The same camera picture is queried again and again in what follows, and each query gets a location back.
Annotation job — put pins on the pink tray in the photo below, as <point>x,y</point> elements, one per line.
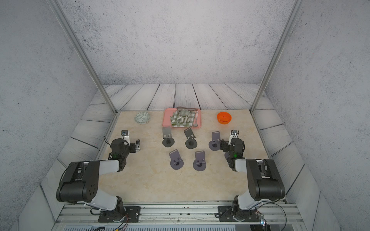
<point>169,112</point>

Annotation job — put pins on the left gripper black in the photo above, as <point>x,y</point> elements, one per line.
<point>133,148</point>

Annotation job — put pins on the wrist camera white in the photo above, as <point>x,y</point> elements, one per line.
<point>125,136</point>
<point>233,135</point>

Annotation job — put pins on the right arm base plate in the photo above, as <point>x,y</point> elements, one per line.
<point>230,214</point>

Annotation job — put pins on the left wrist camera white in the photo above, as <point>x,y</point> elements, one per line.
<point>125,136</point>

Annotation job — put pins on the green patterned dish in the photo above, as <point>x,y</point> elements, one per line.
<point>142,118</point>

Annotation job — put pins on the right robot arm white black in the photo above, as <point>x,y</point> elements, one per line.
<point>263,179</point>

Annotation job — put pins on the striped ceramic cup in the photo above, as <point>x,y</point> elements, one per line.
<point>184,116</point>

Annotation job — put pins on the brown wooden spoon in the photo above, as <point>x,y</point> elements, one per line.
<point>185,108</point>

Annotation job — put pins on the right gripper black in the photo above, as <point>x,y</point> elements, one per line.
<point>225,143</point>

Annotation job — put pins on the green checkered cloth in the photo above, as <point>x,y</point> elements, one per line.
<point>175,124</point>

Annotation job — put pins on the dark phone stand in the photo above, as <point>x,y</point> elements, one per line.
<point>191,143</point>
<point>168,141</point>

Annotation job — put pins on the metal spoon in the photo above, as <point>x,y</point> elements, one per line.
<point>195,123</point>

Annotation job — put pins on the orange bowl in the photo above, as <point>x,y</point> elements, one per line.
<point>224,118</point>

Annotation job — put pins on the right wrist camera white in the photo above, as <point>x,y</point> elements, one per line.
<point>233,135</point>

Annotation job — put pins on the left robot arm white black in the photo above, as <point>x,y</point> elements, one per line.
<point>80,181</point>

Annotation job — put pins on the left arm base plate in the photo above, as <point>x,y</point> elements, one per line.
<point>129,214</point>

